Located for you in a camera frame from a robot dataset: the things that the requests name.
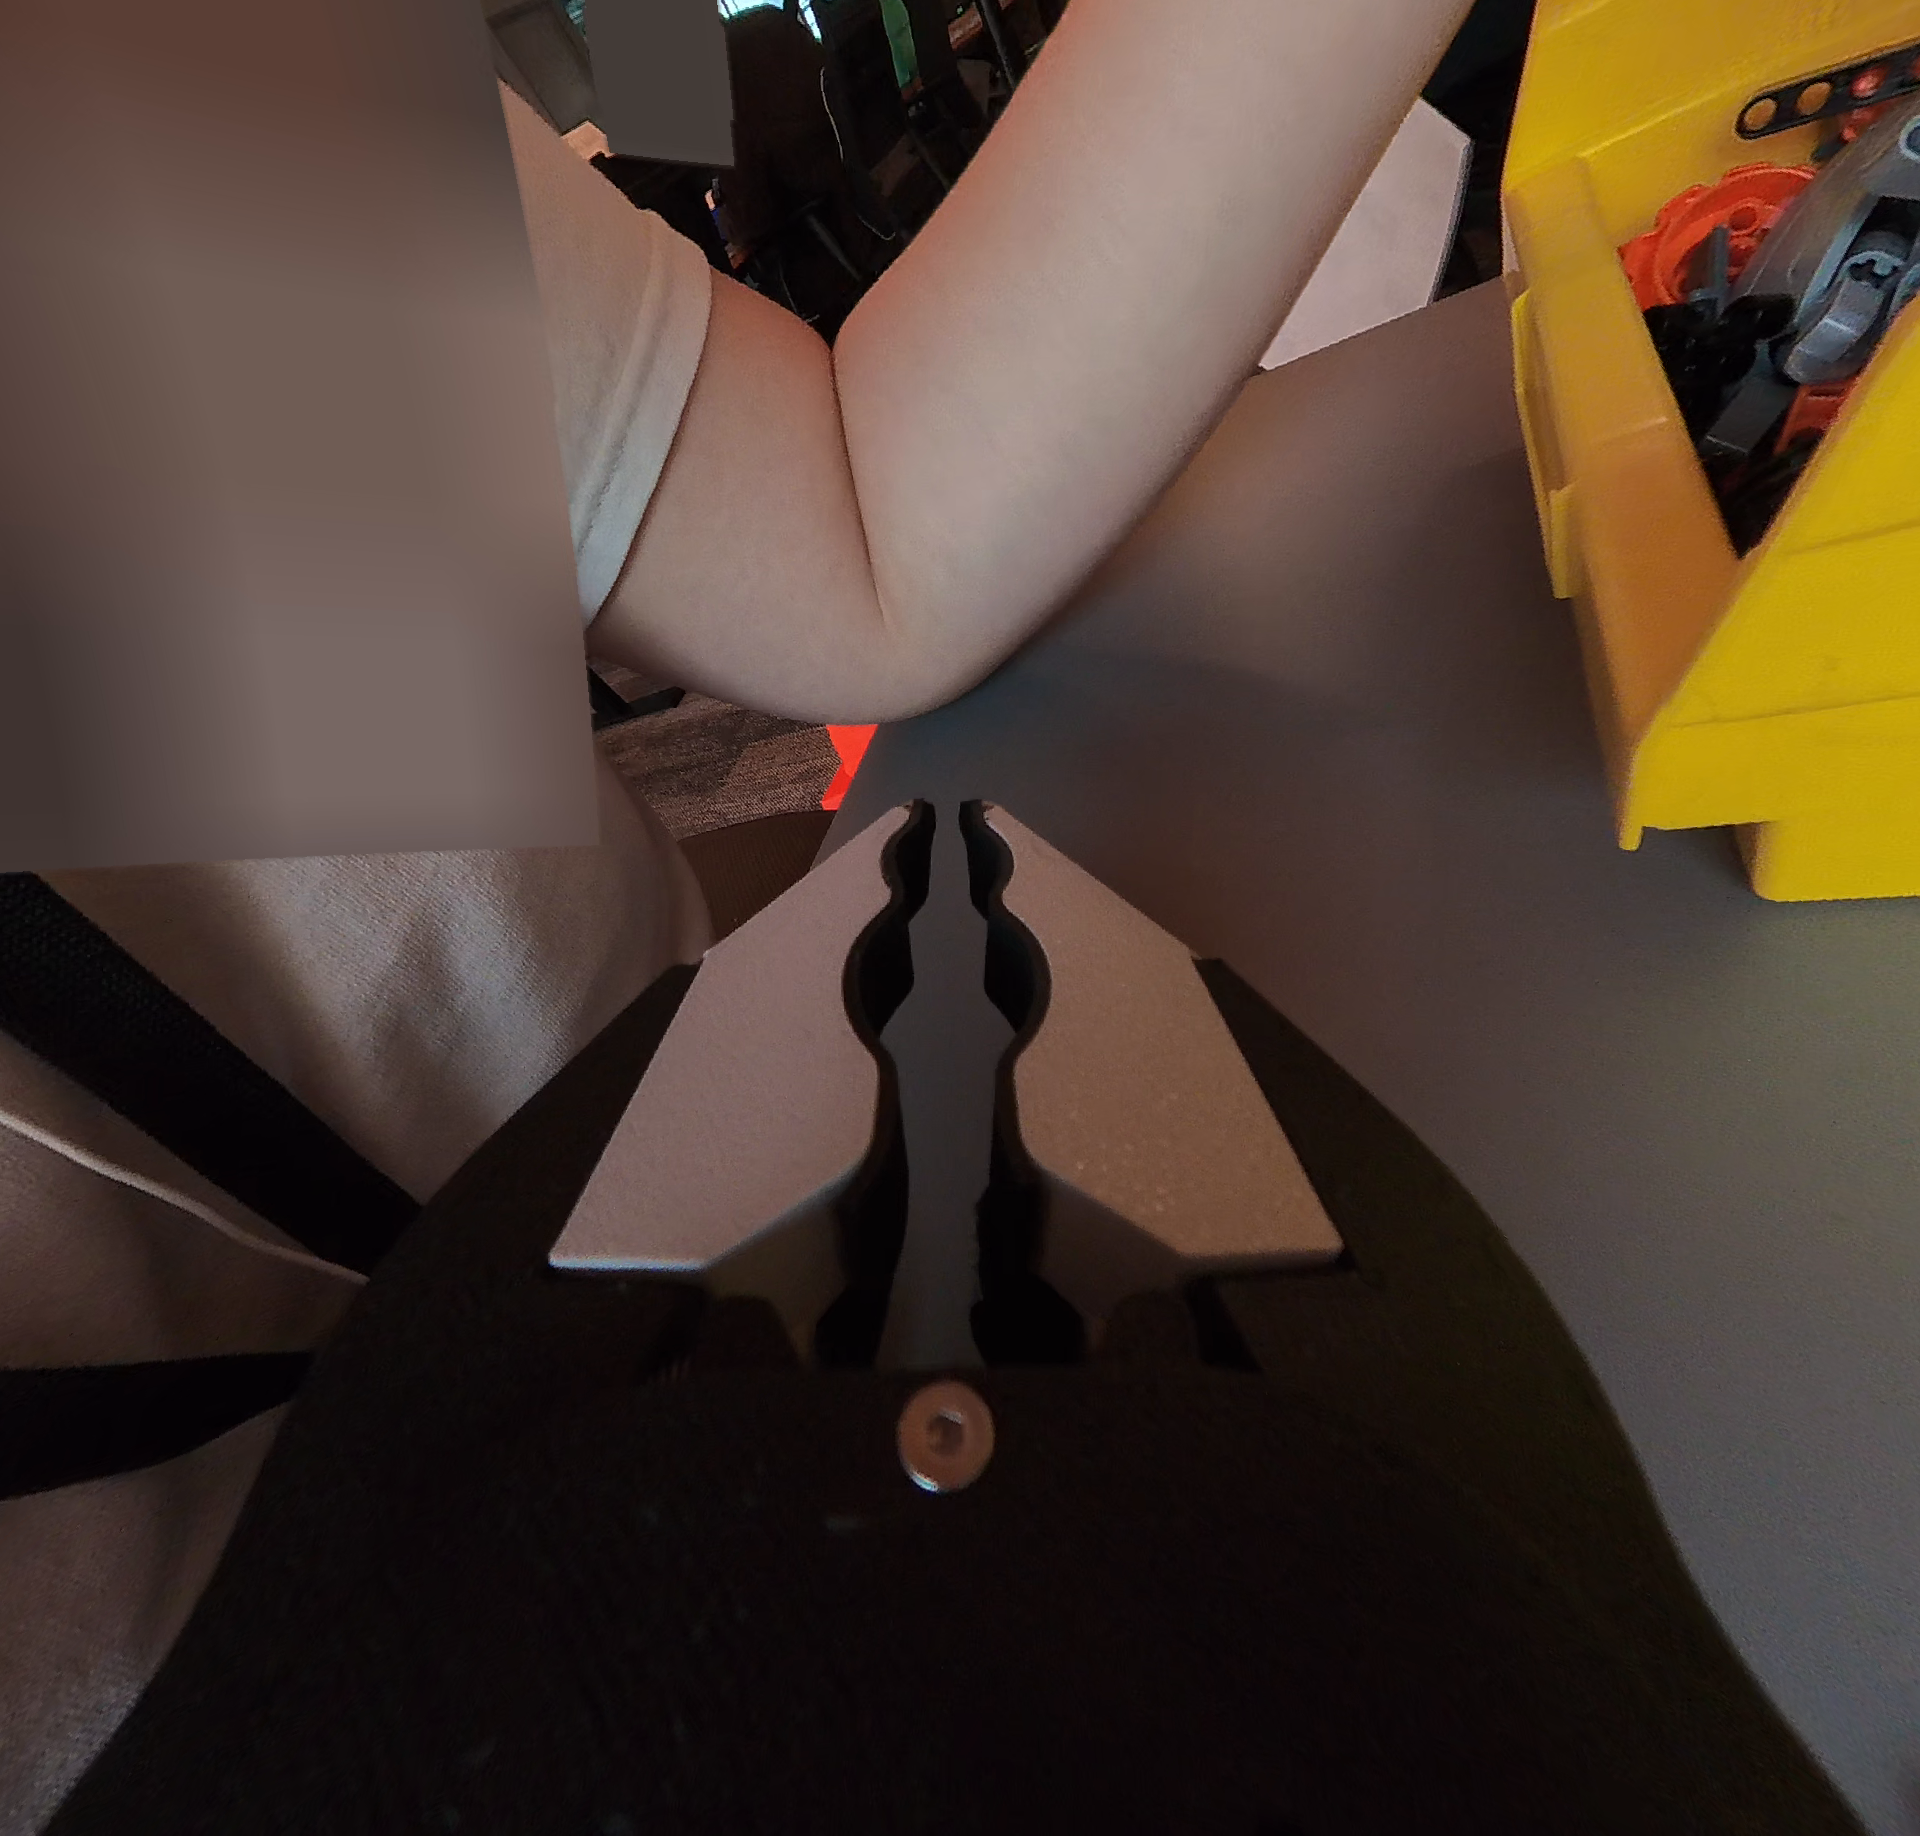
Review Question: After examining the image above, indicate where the yellow plastic bin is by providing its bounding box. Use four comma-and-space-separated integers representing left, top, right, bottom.
1500, 0, 1920, 906

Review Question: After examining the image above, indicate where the person's beige shirt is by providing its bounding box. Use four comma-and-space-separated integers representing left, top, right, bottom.
0, 79, 720, 1836

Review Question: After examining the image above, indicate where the white background table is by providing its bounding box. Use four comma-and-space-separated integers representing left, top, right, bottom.
1261, 95, 1477, 372

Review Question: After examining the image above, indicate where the person's left forearm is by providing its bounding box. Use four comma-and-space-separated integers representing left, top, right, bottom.
585, 0, 1510, 728

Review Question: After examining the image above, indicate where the orange gear piece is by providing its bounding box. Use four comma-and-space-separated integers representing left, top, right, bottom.
1622, 161, 1825, 299

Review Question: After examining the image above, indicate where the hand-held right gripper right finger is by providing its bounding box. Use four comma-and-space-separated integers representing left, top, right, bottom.
961, 800, 1345, 1365

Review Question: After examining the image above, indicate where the black chest strap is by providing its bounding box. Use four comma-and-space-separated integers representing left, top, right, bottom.
0, 876, 422, 1499

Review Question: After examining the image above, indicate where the pile of building pieces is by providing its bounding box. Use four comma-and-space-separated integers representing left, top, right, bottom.
1621, 42, 1920, 556

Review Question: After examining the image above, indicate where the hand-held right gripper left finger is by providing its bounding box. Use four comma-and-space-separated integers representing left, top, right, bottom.
550, 800, 936, 1365

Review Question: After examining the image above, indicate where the white cable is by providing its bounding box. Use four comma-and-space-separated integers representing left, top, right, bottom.
0, 1107, 370, 1284

